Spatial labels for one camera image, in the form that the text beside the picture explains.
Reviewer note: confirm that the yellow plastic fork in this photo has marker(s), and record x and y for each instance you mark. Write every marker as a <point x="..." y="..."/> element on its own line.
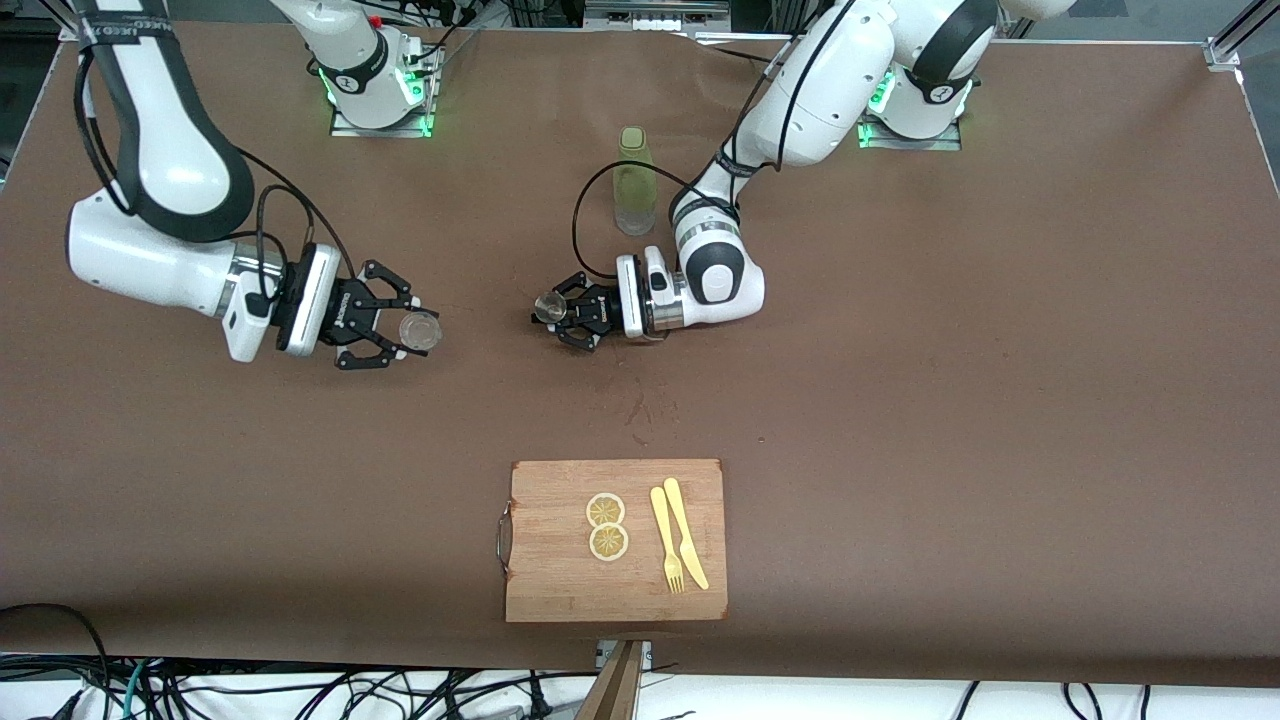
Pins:
<point x="665" y="535"/>

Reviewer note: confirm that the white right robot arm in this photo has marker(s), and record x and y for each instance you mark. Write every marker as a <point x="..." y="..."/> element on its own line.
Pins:
<point x="160" y="130"/>

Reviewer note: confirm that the silver metal bracket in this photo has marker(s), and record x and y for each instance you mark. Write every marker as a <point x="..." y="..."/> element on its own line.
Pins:
<point x="603" y="655"/>

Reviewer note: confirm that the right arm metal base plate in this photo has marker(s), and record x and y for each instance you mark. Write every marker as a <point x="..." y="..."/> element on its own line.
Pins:
<point x="425" y="110"/>

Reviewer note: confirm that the lemon slice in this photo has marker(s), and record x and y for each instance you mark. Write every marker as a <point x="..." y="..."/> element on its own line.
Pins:
<point x="608" y="542"/>
<point x="605" y="510"/>

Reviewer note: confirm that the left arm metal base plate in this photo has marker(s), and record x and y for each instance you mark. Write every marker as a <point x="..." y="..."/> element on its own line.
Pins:
<point x="910" y="143"/>

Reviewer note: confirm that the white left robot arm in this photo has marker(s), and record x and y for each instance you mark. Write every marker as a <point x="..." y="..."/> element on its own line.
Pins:
<point x="830" y="90"/>

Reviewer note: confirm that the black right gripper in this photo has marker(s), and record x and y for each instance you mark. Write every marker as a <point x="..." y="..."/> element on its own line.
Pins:
<point x="346" y="315"/>

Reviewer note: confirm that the green sleeved glass bottle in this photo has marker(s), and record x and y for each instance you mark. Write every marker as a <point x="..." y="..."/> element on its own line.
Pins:
<point x="635" y="180"/>

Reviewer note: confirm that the yellow plastic knife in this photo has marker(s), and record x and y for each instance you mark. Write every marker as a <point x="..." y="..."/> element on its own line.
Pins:
<point x="685" y="540"/>

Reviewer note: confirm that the small clear glass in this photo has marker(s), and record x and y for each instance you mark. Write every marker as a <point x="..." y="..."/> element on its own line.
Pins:
<point x="549" y="307"/>

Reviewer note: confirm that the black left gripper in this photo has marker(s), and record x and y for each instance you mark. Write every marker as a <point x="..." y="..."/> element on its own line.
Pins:
<point x="602" y="311"/>

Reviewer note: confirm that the wooden cutting board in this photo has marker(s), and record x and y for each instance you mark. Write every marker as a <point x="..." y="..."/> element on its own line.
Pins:
<point x="560" y="590"/>

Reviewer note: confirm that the grey power strip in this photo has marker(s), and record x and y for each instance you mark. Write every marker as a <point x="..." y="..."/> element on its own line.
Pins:
<point x="655" y="18"/>

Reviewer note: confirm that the small clear measuring cup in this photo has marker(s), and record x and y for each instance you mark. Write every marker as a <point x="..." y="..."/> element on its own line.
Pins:
<point x="420" y="332"/>

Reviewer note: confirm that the brown wooden post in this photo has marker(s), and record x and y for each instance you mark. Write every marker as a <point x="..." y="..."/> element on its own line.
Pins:
<point x="615" y="690"/>

